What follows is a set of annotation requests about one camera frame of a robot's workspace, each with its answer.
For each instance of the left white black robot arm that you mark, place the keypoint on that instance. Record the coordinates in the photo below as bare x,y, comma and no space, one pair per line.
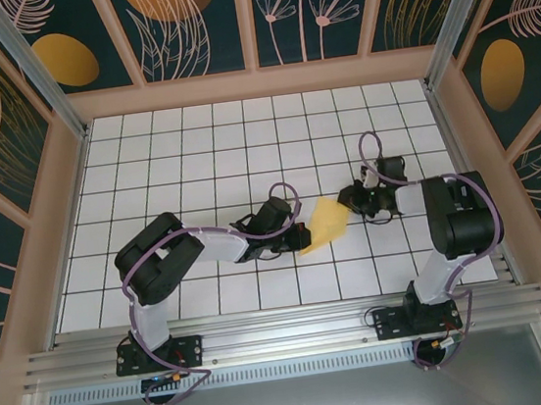
221,245

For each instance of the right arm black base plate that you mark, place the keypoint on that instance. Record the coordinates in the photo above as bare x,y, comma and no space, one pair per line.
386,324

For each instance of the yellow power connector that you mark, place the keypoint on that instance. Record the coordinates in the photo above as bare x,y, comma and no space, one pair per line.
176,377
438,343

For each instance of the aluminium corner post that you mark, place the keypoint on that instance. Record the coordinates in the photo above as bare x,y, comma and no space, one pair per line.
30,59
456,7

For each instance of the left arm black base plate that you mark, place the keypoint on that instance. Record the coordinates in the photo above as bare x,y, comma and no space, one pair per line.
192,350

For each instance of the aluminium side rail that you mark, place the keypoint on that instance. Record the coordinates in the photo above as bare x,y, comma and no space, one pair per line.
453,140

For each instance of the aluminium mounting rail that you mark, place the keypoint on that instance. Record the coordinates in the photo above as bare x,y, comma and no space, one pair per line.
286,329

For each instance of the yellow cloth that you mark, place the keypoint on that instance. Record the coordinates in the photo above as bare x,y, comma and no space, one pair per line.
327,220

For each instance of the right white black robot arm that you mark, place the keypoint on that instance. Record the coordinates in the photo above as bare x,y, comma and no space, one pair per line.
410,197

